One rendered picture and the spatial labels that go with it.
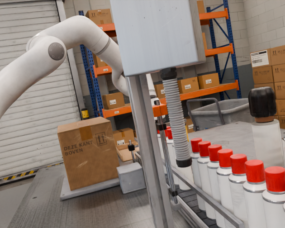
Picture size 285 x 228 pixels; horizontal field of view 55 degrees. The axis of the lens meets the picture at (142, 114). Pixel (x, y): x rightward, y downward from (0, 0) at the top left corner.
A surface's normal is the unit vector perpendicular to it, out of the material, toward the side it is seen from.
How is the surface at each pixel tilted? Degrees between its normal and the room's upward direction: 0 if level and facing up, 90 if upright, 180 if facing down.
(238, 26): 90
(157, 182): 90
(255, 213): 90
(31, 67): 121
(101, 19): 90
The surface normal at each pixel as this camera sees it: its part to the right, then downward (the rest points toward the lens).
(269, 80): -0.88, 0.23
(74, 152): 0.29, 0.06
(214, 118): -0.75, 0.28
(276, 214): -0.57, 0.21
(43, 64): 0.10, 0.64
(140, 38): -0.36, 0.18
